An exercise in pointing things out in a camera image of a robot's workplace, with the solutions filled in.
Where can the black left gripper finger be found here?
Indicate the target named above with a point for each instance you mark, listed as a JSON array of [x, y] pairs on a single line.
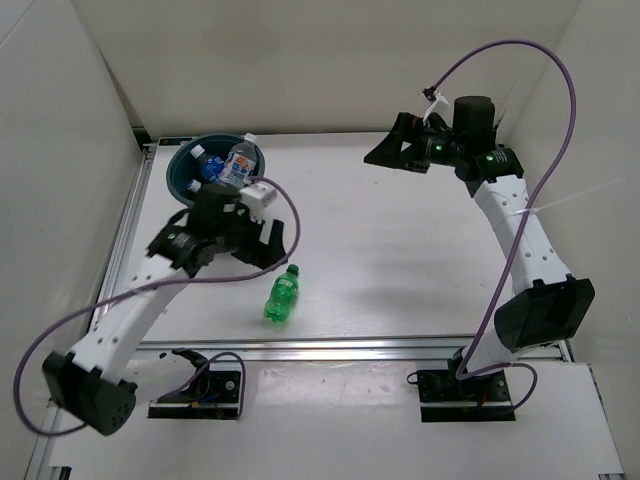
[[270, 243], [260, 257]]

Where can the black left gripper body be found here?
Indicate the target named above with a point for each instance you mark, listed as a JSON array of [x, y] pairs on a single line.
[[241, 232]]

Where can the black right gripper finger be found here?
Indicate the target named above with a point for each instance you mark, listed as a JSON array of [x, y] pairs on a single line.
[[388, 153], [414, 159]]

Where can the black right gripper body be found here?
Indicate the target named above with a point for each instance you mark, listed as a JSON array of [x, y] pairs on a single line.
[[444, 148]]

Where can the green plastic soda bottle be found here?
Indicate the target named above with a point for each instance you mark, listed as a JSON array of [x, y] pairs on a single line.
[[283, 295]]

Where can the clear unlabelled plastic bottle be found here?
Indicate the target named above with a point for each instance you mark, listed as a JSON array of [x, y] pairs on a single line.
[[196, 187]]

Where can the clear bottle orange blue label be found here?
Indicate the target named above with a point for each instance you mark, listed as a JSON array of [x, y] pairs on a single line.
[[240, 163]]

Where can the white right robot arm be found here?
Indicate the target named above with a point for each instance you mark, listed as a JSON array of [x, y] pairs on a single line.
[[548, 303]]

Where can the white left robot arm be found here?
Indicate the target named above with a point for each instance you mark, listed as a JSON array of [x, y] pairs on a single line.
[[93, 381]]

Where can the dark green plastic bin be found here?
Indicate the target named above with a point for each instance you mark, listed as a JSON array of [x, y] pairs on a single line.
[[183, 167]]

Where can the aluminium table frame rail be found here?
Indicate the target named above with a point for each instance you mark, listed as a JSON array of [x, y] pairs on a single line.
[[396, 272]]

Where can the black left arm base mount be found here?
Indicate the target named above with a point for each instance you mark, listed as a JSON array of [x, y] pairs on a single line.
[[216, 392]]

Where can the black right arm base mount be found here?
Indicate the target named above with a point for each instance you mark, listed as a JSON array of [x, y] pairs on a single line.
[[444, 399]]

